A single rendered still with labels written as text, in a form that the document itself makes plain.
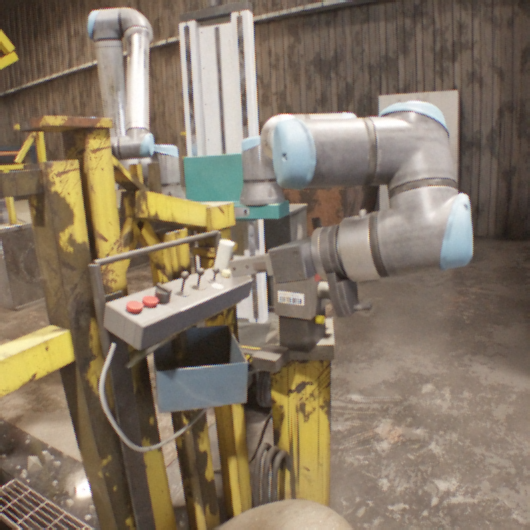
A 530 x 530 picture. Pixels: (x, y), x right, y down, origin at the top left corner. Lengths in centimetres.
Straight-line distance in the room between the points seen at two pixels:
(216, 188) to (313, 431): 117
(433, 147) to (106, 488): 78
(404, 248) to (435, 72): 581
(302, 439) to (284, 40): 640
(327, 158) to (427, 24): 597
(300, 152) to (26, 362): 48
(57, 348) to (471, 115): 589
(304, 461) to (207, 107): 153
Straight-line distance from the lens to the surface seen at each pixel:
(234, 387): 80
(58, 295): 70
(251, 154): 167
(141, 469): 87
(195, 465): 108
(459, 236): 52
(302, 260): 54
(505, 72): 626
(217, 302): 79
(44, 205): 68
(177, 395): 79
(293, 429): 116
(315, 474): 126
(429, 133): 56
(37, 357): 68
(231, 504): 139
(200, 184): 194
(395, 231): 53
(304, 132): 52
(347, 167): 53
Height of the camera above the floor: 108
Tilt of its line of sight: 14 degrees down
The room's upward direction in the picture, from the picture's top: 3 degrees counter-clockwise
